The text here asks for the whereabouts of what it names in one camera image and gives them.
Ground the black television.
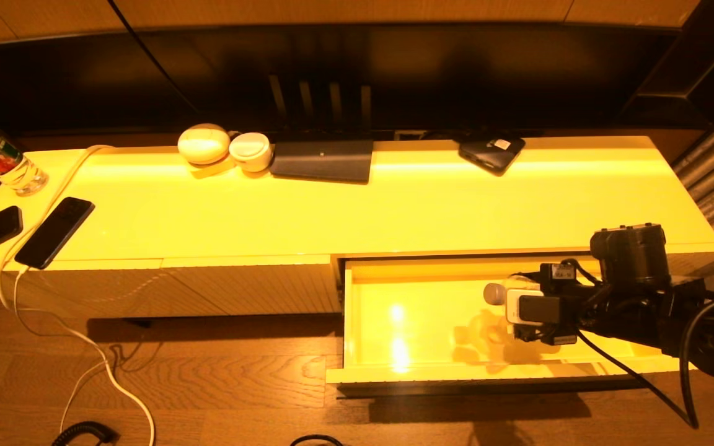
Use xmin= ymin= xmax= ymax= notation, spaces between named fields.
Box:
xmin=0 ymin=22 xmax=680 ymax=142

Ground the thin black television cable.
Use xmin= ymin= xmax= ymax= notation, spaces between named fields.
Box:
xmin=108 ymin=0 xmax=200 ymax=115

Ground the black device with white label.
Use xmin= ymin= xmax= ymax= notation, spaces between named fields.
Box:
xmin=458 ymin=136 xmax=526 ymax=176

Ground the clear bottle with white cap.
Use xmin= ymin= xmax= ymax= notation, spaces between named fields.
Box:
xmin=483 ymin=276 xmax=544 ymax=310

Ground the thick white power cable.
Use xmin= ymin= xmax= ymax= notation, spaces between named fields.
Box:
xmin=0 ymin=144 xmax=156 ymax=446

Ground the cream drawer with dark handle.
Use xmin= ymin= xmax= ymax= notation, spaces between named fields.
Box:
xmin=326 ymin=253 xmax=699 ymax=397

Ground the white round lidded cup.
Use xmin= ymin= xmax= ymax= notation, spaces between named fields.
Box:
xmin=229 ymin=131 xmax=273 ymax=172

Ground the black coiled cable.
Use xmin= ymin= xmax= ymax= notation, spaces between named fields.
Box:
xmin=51 ymin=421 xmax=119 ymax=446

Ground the white egg-shaped case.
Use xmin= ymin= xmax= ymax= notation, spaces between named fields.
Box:
xmin=177 ymin=123 xmax=231 ymax=165

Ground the dark grey flat box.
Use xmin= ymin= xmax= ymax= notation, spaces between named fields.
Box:
xmin=269 ymin=139 xmax=374 ymax=183

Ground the black base plug cable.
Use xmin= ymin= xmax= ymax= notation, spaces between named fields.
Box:
xmin=289 ymin=434 xmax=345 ymax=446

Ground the long white cabinet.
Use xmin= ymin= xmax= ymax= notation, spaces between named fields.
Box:
xmin=0 ymin=136 xmax=714 ymax=320

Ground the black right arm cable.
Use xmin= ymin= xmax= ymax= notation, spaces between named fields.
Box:
xmin=577 ymin=288 xmax=714 ymax=429

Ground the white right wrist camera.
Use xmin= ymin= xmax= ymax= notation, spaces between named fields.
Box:
xmin=506 ymin=288 xmax=563 ymax=326

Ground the dark wooden shelf unit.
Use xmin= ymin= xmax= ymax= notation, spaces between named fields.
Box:
xmin=620 ymin=0 xmax=714 ymax=128

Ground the thin white phone cable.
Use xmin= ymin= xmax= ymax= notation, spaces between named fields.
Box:
xmin=13 ymin=268 xmax=113 ymax=434

